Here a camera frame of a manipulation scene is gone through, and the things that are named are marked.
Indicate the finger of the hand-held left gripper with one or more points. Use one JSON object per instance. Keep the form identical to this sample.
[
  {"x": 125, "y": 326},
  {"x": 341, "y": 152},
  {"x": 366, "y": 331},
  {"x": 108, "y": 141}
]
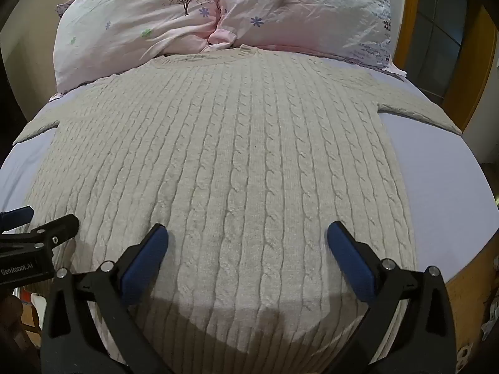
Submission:
[
  {"x": 58, "y": 229},
  {"x": 17, "y": 216}
]

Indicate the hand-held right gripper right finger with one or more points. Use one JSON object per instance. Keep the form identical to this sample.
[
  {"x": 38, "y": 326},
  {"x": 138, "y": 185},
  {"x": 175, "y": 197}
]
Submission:
[{"x": 351, "y": 261}]

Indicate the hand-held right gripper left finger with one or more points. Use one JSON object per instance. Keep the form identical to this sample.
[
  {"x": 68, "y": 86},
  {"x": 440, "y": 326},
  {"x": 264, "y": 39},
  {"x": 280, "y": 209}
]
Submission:
[{"x": 145, "y": 265}]

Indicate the lavender bed sheet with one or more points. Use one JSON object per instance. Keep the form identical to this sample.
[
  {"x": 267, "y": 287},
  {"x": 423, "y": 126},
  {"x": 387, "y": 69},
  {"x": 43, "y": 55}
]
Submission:
[{"x": 440, "y": 191}]

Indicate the pink tree-print pillow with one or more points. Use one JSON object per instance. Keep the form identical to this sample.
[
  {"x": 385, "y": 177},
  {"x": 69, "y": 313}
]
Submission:
[{"x": 132, "y": 19}]

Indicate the pink flower-print pillow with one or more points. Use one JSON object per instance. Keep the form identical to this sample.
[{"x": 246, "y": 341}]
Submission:
[{"x": 308, "y": 11}]

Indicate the wooden bed frame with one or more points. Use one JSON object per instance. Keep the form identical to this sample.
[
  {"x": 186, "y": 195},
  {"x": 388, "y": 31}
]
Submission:
[{"x": 473, "y": 304}]

